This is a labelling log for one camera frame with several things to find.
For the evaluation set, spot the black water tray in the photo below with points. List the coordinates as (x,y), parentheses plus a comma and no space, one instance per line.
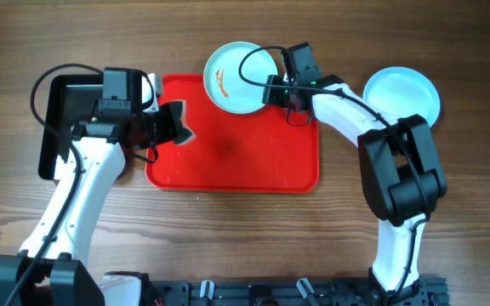
(74,99)

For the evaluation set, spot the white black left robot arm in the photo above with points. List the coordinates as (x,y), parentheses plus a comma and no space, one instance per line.
(51,265)

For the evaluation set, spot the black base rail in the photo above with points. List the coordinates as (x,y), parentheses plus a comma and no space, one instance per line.
(425,291)

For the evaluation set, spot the light blue plate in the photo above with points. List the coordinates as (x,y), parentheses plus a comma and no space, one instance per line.
(402,91)
(223,83)

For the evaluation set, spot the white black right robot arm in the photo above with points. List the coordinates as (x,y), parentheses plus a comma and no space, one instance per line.
(401,173)

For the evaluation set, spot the red plastic tray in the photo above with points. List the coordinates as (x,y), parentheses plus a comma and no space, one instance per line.
(267,151)

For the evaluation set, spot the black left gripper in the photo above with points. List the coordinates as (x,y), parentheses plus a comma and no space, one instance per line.
(173,123)

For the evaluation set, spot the green white sponge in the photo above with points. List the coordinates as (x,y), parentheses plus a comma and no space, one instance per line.
(186,135)

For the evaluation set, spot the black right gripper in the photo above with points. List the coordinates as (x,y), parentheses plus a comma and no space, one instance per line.
(271,91)

